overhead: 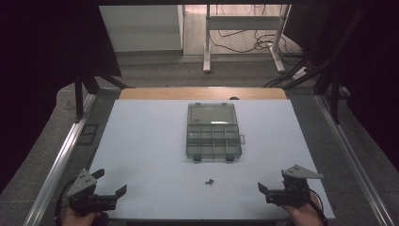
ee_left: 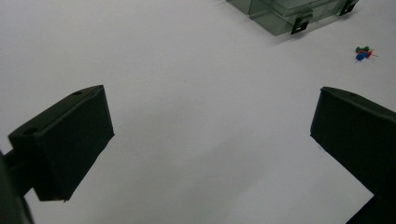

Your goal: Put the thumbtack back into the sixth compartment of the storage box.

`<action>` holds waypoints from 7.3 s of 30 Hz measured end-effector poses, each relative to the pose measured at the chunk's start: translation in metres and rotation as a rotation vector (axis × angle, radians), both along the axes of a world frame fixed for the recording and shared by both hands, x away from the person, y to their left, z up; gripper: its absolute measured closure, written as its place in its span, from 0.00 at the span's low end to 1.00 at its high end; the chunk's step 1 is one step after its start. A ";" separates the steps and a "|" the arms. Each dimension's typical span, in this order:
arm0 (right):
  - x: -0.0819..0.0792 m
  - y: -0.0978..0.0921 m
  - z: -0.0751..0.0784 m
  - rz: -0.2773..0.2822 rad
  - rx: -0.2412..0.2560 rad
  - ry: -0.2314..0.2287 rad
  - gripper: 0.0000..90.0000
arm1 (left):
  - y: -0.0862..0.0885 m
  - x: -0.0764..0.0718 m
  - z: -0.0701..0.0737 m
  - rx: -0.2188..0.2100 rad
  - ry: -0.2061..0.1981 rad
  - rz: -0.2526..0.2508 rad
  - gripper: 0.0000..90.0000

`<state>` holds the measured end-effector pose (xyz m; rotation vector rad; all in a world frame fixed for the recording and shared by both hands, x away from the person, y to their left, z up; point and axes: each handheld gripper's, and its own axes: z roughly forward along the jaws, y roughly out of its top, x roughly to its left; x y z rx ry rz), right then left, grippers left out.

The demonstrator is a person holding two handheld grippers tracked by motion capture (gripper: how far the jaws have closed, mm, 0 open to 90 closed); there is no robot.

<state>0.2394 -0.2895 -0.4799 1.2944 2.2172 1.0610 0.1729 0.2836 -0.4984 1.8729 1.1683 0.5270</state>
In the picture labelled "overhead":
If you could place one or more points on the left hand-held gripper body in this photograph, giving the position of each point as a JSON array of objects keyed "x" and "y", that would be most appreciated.
[{"x": 82, "y": 197}]

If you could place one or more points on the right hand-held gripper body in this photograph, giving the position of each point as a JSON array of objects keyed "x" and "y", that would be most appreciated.
[{"x": 295, "y": 193}]

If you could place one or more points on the clear grey compartment box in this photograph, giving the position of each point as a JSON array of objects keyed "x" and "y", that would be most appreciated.
[{"x": 213, "y": 141}]

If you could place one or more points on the person's left hand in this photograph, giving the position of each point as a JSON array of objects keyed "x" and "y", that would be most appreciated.
[{"x": 78, "y": 220}]

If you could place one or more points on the person's right hand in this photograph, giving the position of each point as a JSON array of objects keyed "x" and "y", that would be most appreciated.
[{"x": 304, "y": 216}]

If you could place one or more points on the black metal stand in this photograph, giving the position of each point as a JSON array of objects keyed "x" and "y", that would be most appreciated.
[{"x": 335, "y": 94}]

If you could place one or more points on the black curtain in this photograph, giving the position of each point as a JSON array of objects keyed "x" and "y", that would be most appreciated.
[
  {"x": 367, "y": 62},
  {"x": 40, "y": 78}
]

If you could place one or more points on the wooden table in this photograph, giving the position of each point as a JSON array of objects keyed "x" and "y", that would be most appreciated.
[{"x": 200, "y": 93}]

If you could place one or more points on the white power strip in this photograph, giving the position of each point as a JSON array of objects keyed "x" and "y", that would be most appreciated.
[{"x": 300, "y": 73}]

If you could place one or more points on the white cabinet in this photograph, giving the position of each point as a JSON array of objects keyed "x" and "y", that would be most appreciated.
[{"x": 141, "y": 28}]

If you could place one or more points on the aluminium rail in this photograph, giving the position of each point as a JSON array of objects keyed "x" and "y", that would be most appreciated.
[
  {"x": 59, "y": 163},
  {"x": 351, "y": 157}
]

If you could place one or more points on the white desk frame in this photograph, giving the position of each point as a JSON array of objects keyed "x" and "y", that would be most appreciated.
[{"x": 243, "y": 22}]

